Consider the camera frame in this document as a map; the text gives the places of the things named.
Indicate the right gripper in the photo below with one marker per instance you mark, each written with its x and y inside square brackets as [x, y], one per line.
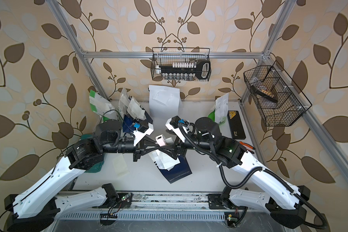
[175, 152]

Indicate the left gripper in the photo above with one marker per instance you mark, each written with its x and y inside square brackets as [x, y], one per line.
[145, 143]

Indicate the pink mini stapler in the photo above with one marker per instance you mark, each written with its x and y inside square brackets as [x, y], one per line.
[160, 140]

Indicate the receipt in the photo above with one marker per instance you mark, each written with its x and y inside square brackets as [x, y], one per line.
[163, 161]
[120, 166]
[135, 110]

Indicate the navy bag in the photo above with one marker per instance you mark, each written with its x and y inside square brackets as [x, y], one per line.
[178, 172]
[148, 117]

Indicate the navy bag front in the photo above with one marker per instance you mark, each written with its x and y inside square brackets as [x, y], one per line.
[148, 117]

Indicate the large white paper bag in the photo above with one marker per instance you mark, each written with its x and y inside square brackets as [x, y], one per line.
[164, 101]

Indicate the blue white Cheerful bag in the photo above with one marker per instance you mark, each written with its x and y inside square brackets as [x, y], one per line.
[124, 102]

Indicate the green white bag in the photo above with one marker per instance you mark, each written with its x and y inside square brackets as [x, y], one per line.
[220, 110]
[101, 106]

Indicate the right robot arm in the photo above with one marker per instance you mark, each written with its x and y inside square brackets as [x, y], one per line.
[247, 182]

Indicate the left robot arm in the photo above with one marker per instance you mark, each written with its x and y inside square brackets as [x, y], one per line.
[36, 208]

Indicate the green tool case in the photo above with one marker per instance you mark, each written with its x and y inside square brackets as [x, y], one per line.
[95, 168]

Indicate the black box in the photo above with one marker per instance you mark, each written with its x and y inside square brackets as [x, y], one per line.
[236, 126]

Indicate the black socket set holder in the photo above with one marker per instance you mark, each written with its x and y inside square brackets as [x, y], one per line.
[197, 69]

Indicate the dark tool in basket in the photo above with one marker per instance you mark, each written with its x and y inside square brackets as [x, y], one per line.
[264, 94]

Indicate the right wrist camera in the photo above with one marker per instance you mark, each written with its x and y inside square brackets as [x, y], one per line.
[178, 126]

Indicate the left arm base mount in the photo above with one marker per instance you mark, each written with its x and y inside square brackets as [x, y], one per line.
[113, 202]

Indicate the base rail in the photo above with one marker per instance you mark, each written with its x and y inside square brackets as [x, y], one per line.
[167, 212]

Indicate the orange handled pliers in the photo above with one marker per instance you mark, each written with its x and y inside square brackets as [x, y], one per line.
[250, 148]

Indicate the back wire basket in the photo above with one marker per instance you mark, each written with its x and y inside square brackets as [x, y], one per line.
[168, 54]

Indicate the wire basket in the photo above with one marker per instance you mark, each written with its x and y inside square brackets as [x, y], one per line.
[292, 102]
[168, 54]

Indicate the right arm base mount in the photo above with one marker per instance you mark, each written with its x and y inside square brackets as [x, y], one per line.
[222, 201]

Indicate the right wire basket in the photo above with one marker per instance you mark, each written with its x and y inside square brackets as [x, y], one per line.
[292, 102]

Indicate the aluminium frame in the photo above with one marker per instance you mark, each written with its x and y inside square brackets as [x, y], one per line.
[286, 61]

